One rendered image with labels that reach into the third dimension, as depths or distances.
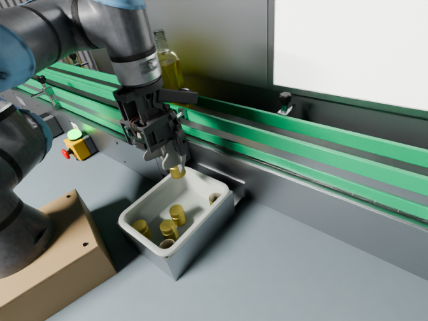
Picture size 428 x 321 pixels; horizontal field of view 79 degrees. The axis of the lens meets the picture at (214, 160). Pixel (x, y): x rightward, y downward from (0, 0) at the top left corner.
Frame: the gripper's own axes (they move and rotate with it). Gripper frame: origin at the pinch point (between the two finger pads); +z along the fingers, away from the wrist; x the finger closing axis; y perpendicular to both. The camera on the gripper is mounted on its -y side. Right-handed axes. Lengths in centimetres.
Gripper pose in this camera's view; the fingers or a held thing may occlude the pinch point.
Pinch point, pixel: (175, 162)
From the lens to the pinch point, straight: 59.5
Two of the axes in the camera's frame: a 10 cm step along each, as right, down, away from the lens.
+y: -6.0, 5.6, -5.7
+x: 7.9, 3.0, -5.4
